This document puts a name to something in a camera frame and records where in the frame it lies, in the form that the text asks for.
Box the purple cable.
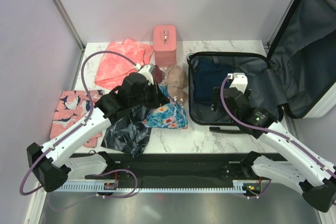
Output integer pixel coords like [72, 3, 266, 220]
[19, 50, 142, 196]
[219, 74, 336, 180]

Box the black leaf print garment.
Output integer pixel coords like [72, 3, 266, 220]
[101, 106, 151, 158]

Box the pink cosmetic case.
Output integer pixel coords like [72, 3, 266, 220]
[153, 25, 177, 68]

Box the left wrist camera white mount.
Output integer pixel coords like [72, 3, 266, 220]
[134, 64, 156, 84]

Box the blue floral garment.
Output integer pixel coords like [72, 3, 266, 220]
[142, 83, 188, 129]

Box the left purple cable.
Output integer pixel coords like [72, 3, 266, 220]
[19, 50, 142, 196]

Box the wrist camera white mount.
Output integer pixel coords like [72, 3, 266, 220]
[228, 72, 248, 94]
[134, 64, 156, 84]

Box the navy blue garment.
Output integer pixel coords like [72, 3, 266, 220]
[193, 58, 233, 105]

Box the pink navy floral garment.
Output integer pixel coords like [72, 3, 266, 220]
[50, 90, 91, 140]

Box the aluminium frame post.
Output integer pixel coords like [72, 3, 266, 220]
[36, 0, 86, 50]
[266, 0, 316, 49]

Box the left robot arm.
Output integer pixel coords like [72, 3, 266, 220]
[27, 73, 169, 193]

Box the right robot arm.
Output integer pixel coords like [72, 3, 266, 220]
[211, 87, 335, 212]

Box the white suitcase with dark lining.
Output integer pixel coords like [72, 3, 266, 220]
[187, 0, 335, 133]

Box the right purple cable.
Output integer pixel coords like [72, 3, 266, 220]
[219, 74, 336, 180]

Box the left aluminium frame post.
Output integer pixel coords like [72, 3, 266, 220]
[36, 0, 86, 50]

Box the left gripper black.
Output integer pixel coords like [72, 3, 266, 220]
[130, 80, 170, 109]

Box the maroon garment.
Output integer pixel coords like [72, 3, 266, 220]
[153, 65, 165, 83]

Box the right aluminium frame post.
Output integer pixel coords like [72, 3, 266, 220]
[266, 0, 316, 49]

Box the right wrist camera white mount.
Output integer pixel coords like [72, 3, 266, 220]
[228, 72, 248, 94]

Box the light blue cable duct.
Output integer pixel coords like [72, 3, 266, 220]
[48, 180, 260, 193]

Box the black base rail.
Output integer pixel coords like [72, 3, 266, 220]
[84, 153, 279, 190]

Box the beige bra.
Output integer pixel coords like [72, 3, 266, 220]
[163, 65, 188, 105]

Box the coral pink tie-dye garment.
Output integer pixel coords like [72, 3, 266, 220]
[95, 39, 153, 90]

